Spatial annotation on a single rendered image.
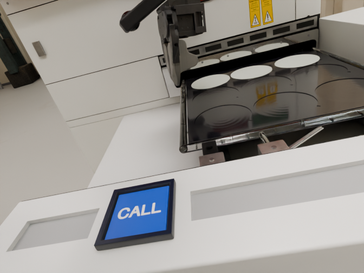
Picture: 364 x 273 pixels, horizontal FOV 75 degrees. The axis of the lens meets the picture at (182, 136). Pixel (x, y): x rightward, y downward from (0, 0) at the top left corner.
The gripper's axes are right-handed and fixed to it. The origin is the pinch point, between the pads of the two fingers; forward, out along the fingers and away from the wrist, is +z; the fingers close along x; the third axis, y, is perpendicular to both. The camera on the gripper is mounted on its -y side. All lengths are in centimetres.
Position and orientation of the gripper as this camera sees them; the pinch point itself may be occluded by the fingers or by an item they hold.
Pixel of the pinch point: (173, 80)
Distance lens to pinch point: 53.0
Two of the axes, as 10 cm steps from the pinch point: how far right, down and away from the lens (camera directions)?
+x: -3.0, -2.9, 9.1
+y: 9.5, -2.2, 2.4
